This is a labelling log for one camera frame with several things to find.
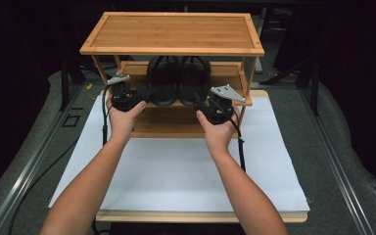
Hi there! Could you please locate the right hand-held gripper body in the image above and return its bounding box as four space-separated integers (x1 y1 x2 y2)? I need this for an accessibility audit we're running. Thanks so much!
195 83 247 125

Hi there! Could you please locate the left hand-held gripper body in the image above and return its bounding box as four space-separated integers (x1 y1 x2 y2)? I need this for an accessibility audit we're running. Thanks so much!
106 73 147 113

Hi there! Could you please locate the black slipper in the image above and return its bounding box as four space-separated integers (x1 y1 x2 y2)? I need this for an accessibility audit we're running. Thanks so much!
146 55 181 108
178 55 212 108

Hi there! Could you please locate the wooden three-tier shoe rack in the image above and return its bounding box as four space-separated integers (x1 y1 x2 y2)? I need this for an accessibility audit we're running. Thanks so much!
78 11 265 139

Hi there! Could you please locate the person's right hand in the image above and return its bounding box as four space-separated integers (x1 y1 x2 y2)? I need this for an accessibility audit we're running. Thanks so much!
195 105 242 155

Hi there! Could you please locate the person's left hand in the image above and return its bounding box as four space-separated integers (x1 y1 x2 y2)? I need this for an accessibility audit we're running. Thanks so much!
106 98 147 145

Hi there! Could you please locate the black stand pole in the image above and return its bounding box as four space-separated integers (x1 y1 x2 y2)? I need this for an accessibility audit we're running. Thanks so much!
307 62 321 118
60 58 71 112

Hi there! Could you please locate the white table mat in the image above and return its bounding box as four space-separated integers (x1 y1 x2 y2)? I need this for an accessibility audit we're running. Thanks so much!
48 94 311 213

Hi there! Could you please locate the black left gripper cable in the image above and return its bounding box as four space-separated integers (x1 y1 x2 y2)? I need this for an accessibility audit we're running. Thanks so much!
7 83 116 235

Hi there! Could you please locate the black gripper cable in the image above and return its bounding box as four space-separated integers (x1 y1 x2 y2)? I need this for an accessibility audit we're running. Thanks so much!
7 83 116 235
209 97 247 173

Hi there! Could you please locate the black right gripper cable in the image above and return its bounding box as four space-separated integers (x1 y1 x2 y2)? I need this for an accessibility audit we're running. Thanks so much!
209 97 247 173

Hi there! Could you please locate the metal floor rail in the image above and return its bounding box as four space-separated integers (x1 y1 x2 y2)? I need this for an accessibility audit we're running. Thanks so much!
0 85 83 235
300 87 375 235

